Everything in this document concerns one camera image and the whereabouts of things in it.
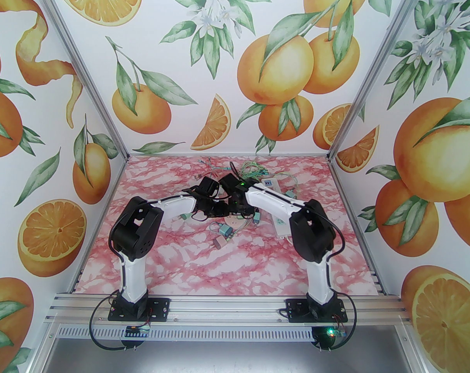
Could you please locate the aluminium frame post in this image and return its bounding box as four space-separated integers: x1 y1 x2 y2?
326 0 432 164
32 0 130 166

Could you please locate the white power strip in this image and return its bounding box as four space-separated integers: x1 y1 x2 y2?
258 176 291 237

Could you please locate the black base cable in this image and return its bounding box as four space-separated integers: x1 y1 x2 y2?
87 298 150 352
317 296 359 352

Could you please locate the aluminium table side rail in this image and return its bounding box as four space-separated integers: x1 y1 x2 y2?
66 268 84 294
369 270 387 295

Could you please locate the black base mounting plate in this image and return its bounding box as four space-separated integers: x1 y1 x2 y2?
108 298 170 321
287 298 349 323

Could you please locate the perforated metal strip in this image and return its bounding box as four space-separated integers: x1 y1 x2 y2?
54 326 317 340

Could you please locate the aluminium profile rail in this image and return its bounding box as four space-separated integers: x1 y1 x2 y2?
45 292 414 327

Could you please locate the steel sheet panel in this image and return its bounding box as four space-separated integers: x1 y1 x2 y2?
33 336 430 373

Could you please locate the teal cable with connectors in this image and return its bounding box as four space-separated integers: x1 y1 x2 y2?
199 158 232 172

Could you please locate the green yellow thin cable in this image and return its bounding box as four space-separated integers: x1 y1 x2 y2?
239 161 274 178

